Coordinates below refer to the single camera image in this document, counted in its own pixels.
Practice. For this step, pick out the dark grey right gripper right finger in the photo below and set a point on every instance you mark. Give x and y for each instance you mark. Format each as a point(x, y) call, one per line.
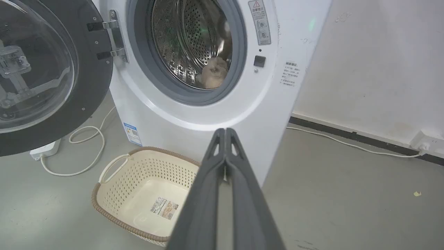
point(251, 208)

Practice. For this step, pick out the white power strip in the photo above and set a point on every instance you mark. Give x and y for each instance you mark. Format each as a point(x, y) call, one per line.
point(44, 150)

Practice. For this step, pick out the cream perforated laundry basket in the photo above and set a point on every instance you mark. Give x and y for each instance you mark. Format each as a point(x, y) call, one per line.
point(138, 194)

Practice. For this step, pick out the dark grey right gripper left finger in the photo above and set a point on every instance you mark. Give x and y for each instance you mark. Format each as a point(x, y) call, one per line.
point(203, 201)

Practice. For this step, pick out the round black washing machine door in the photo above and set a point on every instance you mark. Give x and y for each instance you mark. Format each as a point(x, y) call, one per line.
point(45, 69)

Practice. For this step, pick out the beige cloth in drum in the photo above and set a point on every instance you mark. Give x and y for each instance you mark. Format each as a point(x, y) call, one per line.
point(214, 72)

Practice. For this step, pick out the white wall socket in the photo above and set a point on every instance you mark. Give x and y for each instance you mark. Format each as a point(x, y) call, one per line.
point(428, 143)

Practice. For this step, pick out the white front-load washing machine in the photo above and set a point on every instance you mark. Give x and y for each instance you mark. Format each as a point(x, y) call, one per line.
point(194, 111)

